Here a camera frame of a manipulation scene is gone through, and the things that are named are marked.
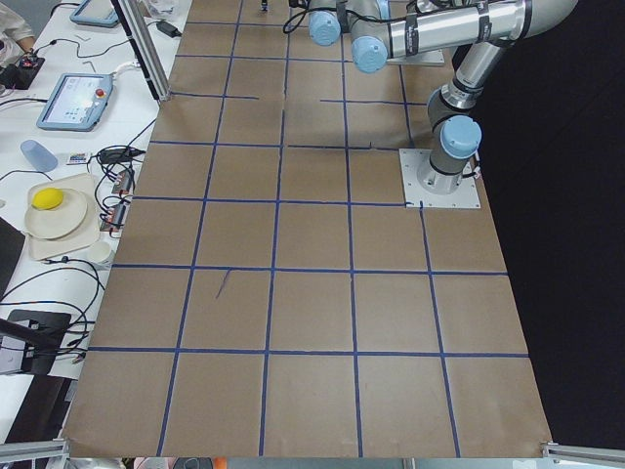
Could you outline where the cream round plate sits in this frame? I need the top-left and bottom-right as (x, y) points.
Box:
(24, 189), (88, 239)

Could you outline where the brown paper table mat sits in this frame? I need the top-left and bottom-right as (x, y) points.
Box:
(64, 1), (550, 457)

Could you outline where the blue teach pendant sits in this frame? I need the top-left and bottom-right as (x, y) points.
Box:
(69, 0), (118, 28)
(36, 73), (113, 132)

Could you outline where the white paper cup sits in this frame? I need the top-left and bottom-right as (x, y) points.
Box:
(87, 241), (115, 269)

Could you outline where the translucent blue plastic cup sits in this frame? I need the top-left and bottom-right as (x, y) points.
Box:
(21, 140), (58, 172)

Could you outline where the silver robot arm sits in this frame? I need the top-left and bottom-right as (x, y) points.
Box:
(282, 0), (577, 137)

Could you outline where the blue teach pendant near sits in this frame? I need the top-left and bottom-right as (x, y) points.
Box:
(36, 73), (113, 132)

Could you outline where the blue teach pendant far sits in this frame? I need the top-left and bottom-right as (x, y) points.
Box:
(69, 0), (118, 28)

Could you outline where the aluminium frame post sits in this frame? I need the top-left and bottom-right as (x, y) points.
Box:
(111, 0), (171, 103)

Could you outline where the black power adapter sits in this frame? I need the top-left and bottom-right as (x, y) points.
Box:
(156, 21), (182, 38)

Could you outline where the black red device box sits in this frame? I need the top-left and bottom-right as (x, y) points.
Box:
(1, 56), (45, 90)

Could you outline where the cream rectangular tray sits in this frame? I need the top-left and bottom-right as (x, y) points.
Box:
(24, 173), (100, 260)

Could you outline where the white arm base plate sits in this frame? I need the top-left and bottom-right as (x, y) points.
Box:
(398, 149), (480, 209)

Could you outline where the yellow lemon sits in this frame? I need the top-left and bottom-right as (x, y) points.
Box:
(31, 188), (64, 210)

